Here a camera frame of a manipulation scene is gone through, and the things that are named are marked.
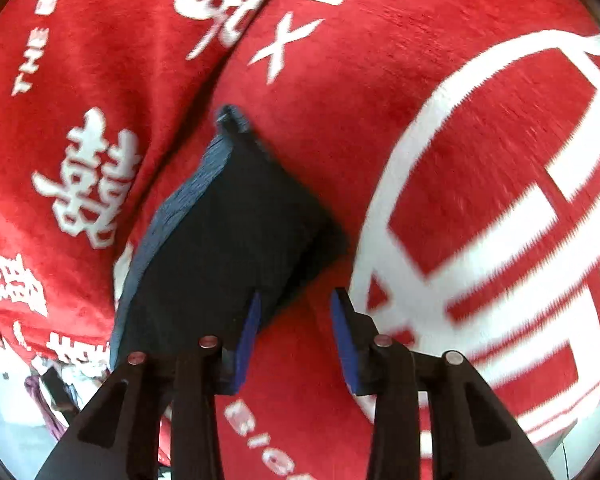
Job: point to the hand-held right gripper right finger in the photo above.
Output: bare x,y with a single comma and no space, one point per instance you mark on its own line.
342,347

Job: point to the purple cloth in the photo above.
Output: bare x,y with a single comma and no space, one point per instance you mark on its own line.
42,405

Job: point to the black pants with patterned waistband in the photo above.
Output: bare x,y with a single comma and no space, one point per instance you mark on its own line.
230,235

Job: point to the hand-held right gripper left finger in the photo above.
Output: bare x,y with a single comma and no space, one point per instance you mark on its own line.
247,347

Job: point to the red printed blanket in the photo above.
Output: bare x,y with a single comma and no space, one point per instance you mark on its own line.
330,135

